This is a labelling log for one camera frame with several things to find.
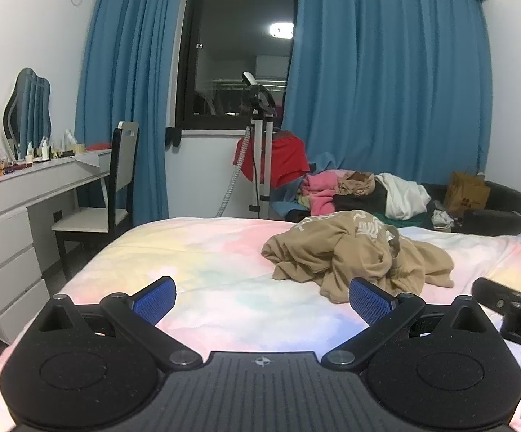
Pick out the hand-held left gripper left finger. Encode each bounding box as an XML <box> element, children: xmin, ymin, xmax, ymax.
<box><xmin>39</xmin><ymin>276</ymin><xmax>204</xmax><ymax>372</ymax></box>

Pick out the black and white chair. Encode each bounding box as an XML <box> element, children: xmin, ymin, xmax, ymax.
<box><xmin>52</xmin><ymin>121</ymin><xmax>141</xmax><ymax>280</ymax></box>

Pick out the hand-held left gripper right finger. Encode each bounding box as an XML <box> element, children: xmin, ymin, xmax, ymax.
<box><xmin>322</xmin><ymin>278</ymin><xmax>491</xmax><ymax>370</ymax></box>

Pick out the brown paper bag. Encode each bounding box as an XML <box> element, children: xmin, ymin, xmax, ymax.
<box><xmin>445</xmin><ymin>166</ymin><xmax>491</xmax><ymax>217</ymax></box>

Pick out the green cloth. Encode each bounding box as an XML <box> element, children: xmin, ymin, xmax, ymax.
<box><xmin>373</xmin><ymin>211</ymin><xmax>433</xmax><ymax>231</ymax></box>

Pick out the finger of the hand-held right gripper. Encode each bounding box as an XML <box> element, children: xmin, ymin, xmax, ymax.
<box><xmin>472</xmin><ymin>276</ymin><xmax>521</xmax><ymax>315</ymax></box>

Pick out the wavy-framed mirror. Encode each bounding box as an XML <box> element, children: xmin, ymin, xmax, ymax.
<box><xmin>1</xmin><ymin>67</ymin><xmax>53</xmax><ymax>161</ymax></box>

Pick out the pastel tie-dye blanket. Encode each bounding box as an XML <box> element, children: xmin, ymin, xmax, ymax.
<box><xmin>0</xmin><ymin>216</ymin><xmax>521</xmax><ymax>432</ymax></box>

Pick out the white cloth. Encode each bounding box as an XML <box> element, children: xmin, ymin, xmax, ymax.
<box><xmin>375</xmin><ymin>173</ymin><xmax>431</xmax><ymax>220</ymax></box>

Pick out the tan printed garment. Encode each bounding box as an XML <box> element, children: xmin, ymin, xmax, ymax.
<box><xmin>260</xmin><ymin>209</ymin><xmax>456</xmax><ymax>303</ymax></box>

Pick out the blue curtain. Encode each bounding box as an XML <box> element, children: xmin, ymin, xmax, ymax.
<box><xmin>75</xmin><ymin>0</ymin><xmax>193</xmax><ymax>228</ymax></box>
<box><xmin>283</xmin><ymin>0</ymin><xmax>493</xmax><ymax>186</ymax></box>

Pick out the dark sofa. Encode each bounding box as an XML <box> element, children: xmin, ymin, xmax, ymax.
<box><xmin>423</xmin><ymin>180</ymin><xmax>521</xmax><ymax>237</ymax></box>

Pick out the garment steamer stand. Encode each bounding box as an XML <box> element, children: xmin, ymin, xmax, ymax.
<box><xmin>215</xmin><ymin>72</ymin><xmax>276</xmax><ymax>219</ymax></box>

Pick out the dark window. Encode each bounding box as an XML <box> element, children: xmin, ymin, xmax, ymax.
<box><xmin>175</xmin><ymin>0</ymin><xmax>299</xmax><ymax>133</ymax></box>

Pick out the red cloth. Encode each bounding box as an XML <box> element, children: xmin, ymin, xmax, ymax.
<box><xmin>231</xmin><ymin>132</ymin><xmax>311</xmax><ymax>190</ymax></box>

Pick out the row of cosmetic bottles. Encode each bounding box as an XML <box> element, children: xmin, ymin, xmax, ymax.
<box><xmin>24</xmin><ymin>128</ymin><xmax>86</xmax><ymax>163</ymax></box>

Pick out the white dressing table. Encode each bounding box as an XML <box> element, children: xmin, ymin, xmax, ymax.
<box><xmin>0</xmin><ymin>146</ymin><xmax>112</xmax><ymax>345</ymax></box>

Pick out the brown cloth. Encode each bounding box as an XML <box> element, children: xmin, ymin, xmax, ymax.
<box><xmin>335</xmin><ymin>172</ymin><xmax>378</xmax><ymax>199</ymax></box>

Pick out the black cloth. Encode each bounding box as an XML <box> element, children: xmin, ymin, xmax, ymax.
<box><xmin>333</xmin><ymin>181</ymin><xmax>389</xmax><ymax>213</ymax></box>

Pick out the pink cloth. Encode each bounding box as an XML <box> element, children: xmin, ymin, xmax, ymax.
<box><xmin>300</xmin><ymin>170</ymin><xmax>357</xmax><ymax>217</ymax></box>

